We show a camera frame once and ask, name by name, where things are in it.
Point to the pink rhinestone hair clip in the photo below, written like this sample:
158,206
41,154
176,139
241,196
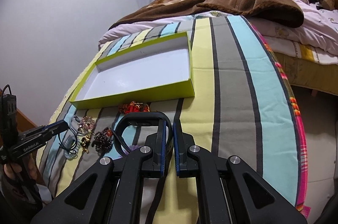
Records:
86,125

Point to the pink quilt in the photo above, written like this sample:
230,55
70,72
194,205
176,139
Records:
318,32

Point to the striped bed sheet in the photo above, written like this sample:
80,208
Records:
243,106

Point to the brown fleece blanket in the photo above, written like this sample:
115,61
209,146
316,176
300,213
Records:
284,12

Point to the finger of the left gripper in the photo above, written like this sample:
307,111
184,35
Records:
54,129

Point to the person left hand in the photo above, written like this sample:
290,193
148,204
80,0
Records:
9,170

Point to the black gold chain scrunchie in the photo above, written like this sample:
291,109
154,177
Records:
85,142

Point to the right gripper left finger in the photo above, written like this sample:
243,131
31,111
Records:
155,165

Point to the green shallow cardboard box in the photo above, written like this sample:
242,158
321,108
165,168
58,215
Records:
151,70

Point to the black smart wristband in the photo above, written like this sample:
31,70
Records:
133,128

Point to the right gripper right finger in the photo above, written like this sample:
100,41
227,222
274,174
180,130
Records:
184,165

